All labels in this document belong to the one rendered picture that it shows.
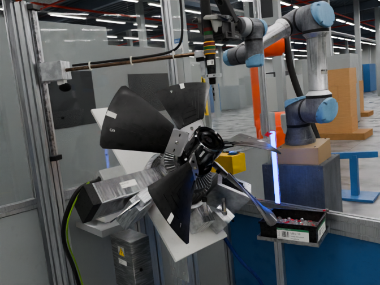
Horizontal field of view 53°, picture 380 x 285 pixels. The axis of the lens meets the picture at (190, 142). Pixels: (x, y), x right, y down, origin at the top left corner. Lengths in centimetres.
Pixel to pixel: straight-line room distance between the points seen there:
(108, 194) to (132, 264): 44
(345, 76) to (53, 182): 807
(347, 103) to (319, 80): 738
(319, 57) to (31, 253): 153
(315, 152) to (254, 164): 96
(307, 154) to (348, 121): 739
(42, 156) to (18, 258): 46
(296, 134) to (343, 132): 738
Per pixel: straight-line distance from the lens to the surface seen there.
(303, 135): 191
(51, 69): 158
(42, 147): 163
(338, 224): 162
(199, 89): 153
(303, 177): 185
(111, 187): 122
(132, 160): 147
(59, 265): 175
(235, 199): 148
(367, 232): 157
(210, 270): 255
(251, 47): 157
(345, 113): 922
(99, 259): 201
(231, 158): 180
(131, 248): 154
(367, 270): 166
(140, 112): 127
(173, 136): 130
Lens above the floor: 139
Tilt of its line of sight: 7 degrees down
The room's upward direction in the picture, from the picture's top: 6 degrees counter-clockwise
